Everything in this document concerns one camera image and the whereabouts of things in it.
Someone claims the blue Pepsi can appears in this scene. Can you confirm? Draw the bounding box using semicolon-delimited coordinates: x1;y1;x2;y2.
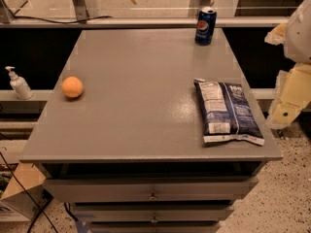
195;7;217;46

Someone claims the black cable on ledge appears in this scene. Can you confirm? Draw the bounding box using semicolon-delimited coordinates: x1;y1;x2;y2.
13;15;114;25

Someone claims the grey drawer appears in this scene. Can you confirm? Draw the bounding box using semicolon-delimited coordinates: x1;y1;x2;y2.
89;222;221;233
72;204;233;222
44;177;259;203

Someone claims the white pump soap bottle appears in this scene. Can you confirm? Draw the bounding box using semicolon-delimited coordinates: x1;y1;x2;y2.
6;66;33;100

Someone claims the bottom grey drawer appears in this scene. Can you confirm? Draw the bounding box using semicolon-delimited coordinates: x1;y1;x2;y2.
89;222;221;233

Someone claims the blue chip bag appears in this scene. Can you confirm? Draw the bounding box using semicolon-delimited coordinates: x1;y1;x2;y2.
193;79;264;146

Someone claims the grey drawer cabinet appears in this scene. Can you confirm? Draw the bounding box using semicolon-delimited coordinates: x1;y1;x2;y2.
18;27;284;233

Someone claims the middle grey drawer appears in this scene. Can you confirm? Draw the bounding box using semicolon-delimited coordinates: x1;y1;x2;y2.
72;204;233;222

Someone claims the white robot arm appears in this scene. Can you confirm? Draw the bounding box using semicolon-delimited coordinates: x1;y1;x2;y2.
264;0;311;129

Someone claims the cardboard box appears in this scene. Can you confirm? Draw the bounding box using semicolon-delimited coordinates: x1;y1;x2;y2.
0;163;45;222

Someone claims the black floor cable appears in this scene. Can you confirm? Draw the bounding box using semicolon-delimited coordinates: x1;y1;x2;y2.
0;150;60;233

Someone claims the metal frame post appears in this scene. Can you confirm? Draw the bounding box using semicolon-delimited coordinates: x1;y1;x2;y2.
72;0;99;21

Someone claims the orange fruit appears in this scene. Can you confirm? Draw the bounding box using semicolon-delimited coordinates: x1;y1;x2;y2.
61;77;84;98

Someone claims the top grey drawer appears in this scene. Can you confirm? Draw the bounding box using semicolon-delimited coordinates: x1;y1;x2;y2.
44;177;259;203

